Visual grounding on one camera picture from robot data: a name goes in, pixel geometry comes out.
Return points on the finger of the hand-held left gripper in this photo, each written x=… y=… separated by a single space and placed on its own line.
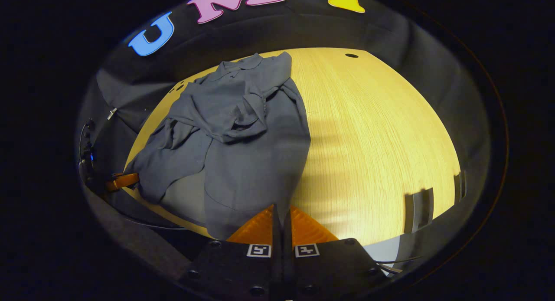
x=123 y=180

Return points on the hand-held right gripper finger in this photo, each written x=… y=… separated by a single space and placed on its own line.
x=277 y=236
x=287 y=236

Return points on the grey polo shirt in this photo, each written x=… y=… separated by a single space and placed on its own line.
x=251 y=162

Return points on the white cloth clip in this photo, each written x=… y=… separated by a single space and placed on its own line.
x=112 y=113

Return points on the black backdrop cloth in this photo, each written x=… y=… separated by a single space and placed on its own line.
x=277 y=27

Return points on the grey table edge bracket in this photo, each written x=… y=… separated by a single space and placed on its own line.
x=459 y=186
x=418 y=210

